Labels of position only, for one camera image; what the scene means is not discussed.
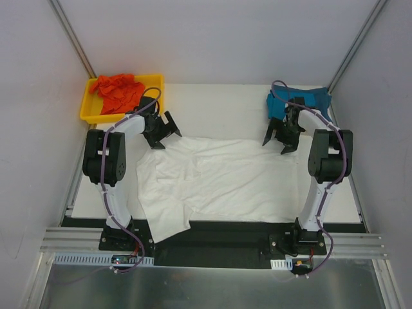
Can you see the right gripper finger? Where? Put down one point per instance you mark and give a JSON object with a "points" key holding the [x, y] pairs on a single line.
{"points": [[288, 148], [272, 126]]}

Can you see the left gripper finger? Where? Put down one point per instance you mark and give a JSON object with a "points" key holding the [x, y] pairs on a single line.
{"points": [[155, 144], [170, 126]]}

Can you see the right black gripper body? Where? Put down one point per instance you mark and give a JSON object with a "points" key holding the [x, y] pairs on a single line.
{"points": [[284, 136]]}

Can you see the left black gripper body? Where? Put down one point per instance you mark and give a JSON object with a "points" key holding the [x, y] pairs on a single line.
{"points": [[161, 131]]}

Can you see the white t shirt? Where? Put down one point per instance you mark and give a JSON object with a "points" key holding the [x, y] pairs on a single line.
{"points": [[209, 179]]}

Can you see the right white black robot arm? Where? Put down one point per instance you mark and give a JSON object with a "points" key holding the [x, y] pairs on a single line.
{"points": [[329, 162]]}

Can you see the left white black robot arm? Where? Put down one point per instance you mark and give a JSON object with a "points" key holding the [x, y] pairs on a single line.
{"points": [[105, 164]]}

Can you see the folded blue t shirt stack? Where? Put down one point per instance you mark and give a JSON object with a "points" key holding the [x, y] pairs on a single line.
{"points": [[317, 98]]}

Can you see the orange t shirt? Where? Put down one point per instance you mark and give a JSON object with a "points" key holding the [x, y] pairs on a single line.
{"points": [[119, 93]]}

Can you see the yellow plastic bin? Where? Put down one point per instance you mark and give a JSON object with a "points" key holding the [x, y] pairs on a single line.
{"points": [[92, 104]]}

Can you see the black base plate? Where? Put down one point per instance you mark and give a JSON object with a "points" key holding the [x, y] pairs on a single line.
{"points": [[217, 244]]}

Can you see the right grey cable duct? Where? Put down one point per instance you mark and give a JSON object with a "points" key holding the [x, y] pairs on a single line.
{"points": [[281, 264]]}

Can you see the grey cable duct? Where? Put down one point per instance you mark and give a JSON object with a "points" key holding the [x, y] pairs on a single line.
{"points": [[83, 259], [281, 264]]}

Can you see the front aluminium rail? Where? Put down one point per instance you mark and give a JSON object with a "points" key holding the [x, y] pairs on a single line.
{"points": [[346, 245]]}

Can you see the left aluminium frame post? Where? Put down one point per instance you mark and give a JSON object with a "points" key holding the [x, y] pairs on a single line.
{"points": [[69, 31]]}

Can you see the aluminium frame post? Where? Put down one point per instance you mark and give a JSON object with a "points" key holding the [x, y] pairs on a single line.
{"points": [[362, 34], [69, 31]]}

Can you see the left grey cable duct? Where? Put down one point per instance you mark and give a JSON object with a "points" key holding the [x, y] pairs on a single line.
{"points": [[83, 259]]}

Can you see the right aluminium frame post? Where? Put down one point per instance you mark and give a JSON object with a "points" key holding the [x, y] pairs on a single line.
{"points": [[362, 34]]}

